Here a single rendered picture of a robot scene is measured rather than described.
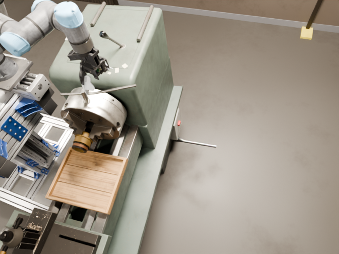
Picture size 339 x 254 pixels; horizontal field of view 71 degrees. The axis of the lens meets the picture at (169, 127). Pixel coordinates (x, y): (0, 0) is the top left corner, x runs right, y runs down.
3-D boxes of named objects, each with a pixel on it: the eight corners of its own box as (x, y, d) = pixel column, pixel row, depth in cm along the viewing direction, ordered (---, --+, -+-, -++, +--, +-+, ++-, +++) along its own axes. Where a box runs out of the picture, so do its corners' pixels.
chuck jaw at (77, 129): (85, 118, 126) (65, 105, 118) (90, 116, 122) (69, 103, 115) (76, 136, 120) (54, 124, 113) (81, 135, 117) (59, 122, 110)
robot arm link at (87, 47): (63, 41, 81) (79, 26, 84) (69, 51, 85) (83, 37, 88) (80, 48, 79) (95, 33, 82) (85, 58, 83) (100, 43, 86)
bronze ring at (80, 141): (74, 127, 119) (66, 144, 115) (91, 131, 117) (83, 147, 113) (81, 136, 127) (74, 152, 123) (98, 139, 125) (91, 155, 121)
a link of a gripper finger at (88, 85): (91, 100, 96) (93, 78, 92) (79, 94, 98) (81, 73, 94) (96, 98, 99) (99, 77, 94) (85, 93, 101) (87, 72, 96)
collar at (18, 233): (10, 224, 99) (5, 223, 96) (26, 229, 97) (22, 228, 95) (-1, 245, 95) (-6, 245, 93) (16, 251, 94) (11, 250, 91)
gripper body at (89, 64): (99, 81, 93) (88, 59, 82) (82, 74, 95) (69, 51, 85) (110, 68, 96) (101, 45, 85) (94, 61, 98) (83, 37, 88)
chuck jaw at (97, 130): (95, 118, 123) (116, 120, 120) (99, 123, 127) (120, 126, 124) (87, 137, 118) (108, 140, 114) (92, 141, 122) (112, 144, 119)
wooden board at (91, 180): (72, 149, 143) (69, 146, 140) (128, 160, 136) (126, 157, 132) (49, 199, 129) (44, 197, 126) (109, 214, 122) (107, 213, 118)
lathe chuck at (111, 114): (76, 118, 143) (59, 85, 115) (127, 131, 142) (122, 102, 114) (70, 131, 139) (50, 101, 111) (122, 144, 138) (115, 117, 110)
